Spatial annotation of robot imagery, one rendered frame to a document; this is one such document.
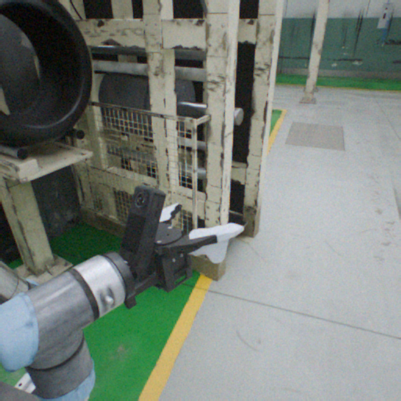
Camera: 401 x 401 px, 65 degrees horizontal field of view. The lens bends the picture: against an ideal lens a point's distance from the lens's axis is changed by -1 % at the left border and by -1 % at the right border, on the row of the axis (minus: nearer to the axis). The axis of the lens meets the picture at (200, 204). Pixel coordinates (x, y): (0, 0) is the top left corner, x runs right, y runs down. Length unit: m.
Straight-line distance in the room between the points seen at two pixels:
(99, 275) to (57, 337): 0.08
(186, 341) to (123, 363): 0.31
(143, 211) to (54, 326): 0.18
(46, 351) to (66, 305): 0.06
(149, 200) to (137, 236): 0.05
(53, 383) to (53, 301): 0.12
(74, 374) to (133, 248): 0.18
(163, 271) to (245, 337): 1.26
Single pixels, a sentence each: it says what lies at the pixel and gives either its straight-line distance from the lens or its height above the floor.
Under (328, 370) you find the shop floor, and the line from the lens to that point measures 1.70.
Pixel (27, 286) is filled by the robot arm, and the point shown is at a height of 1.01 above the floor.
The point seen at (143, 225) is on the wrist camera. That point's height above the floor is 1.11.
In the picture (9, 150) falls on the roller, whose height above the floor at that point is 0.91.
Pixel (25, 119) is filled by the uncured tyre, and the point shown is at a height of 0.95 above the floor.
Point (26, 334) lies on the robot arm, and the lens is 0.41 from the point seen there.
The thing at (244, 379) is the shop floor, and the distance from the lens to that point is 1.59.
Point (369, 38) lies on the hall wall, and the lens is 10.14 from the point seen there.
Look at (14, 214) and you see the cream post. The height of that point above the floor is 0.46.
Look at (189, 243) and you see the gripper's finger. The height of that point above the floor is 1.08.
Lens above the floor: 1.36
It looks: 30 degrees down
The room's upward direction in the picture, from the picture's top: straight up
